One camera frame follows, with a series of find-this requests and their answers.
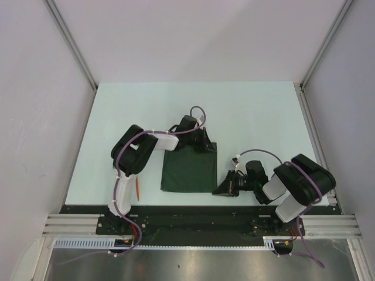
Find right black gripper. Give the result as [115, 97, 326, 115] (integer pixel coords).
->
[212, 169, 257, 196]

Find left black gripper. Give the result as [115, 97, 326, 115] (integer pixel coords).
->
[185, 127, 216, 152]

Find dark green cloth napkin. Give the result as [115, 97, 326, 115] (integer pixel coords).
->
[161, 146, 217, 193]

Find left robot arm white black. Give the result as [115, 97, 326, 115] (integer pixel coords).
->
[104, 115, 217, 234]

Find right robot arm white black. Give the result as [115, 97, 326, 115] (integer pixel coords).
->
[212, 154, 336, 235]

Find orange plastic fork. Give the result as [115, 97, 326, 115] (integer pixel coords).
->
[135, 177, 140, 201]

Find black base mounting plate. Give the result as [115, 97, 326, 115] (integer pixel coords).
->
[60, 205, 339, 246]

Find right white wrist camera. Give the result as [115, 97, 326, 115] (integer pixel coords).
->
[231, 155, 240, 169]

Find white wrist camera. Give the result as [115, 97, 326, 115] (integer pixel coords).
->
[196, 116, 204, 125]
[231, 155, 240, 169]

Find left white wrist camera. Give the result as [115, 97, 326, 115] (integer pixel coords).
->
[196, 116, 204, 125]

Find white slotted cable duct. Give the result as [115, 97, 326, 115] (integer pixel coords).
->
[53, 237, 293, 252]

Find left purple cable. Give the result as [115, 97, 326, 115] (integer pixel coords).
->
[57, 105, 208, 264]

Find front aluminium extrusion rail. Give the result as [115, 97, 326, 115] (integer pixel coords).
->
[42, 214, 362, 239]

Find right aluminium table rail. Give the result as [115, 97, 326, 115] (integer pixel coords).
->
[294, 83, 342, 205]

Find left aluminium frame post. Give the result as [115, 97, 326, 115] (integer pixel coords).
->
[43, 0, 98, 92]

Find aluminium frame post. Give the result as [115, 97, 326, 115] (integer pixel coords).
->
[43, 0, 98, 92]
[299, 0, 356, 91]

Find right aluminium frame post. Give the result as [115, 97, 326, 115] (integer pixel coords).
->
[299, 0, 356, 91]

